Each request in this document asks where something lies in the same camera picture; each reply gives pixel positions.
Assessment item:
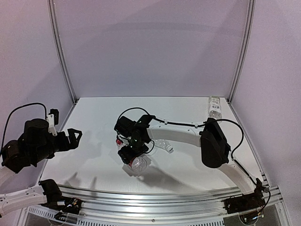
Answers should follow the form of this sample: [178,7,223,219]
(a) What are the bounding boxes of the right aluminium frame post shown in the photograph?
[227,0,256,105]

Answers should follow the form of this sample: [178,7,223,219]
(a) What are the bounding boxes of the white label bottle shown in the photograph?
[208,96,222,120]

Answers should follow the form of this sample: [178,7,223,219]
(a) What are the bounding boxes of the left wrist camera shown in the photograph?
[46,109,59,136]

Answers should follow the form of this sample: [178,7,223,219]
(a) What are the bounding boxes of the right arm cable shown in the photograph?
[150,117,271,210]

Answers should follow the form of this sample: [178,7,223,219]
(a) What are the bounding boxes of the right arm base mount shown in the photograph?
[223,186,270,214]

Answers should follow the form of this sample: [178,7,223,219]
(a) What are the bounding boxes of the aluminium frame post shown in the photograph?
[47,0,78,105]
[227,0,256,105]

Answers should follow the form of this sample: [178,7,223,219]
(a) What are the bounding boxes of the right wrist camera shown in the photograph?
[114,116,140,138]

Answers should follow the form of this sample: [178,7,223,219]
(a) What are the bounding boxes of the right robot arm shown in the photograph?
[114,114,269,195]

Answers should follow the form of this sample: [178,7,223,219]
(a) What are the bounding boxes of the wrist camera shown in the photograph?
[46,109,59,136]
[114,116,140,138]

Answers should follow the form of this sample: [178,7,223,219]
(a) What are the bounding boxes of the red label plastic bottle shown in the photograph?
[116,138,150,175]

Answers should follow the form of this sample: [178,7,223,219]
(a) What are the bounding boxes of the front aluminium rail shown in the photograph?
[21,183,285,226]

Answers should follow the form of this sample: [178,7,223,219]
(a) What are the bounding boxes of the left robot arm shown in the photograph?
[0,119,82,218]

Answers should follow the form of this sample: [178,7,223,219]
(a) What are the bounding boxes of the left aluminium frame post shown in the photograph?
[47,0,78,105]

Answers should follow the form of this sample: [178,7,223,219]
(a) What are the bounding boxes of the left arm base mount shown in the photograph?
[39,179,83,220]

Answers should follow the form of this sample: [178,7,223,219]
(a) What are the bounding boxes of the clear crushed plastic bottle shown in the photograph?
[154,139,174,153]

